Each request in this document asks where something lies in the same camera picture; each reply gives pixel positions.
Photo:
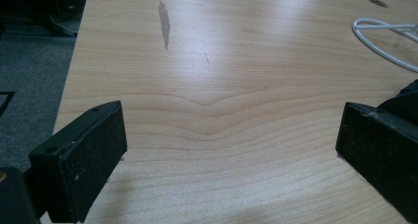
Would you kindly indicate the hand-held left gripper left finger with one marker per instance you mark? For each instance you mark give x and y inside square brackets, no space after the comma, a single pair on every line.
[82,151]

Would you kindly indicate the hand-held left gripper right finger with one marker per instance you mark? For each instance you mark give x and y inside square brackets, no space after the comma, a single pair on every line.
[378,145]

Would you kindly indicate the round grey table hole cover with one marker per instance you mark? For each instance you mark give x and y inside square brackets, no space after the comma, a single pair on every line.
[377,2]

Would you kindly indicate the black stand leg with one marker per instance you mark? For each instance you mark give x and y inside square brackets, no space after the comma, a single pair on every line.
[49,10]

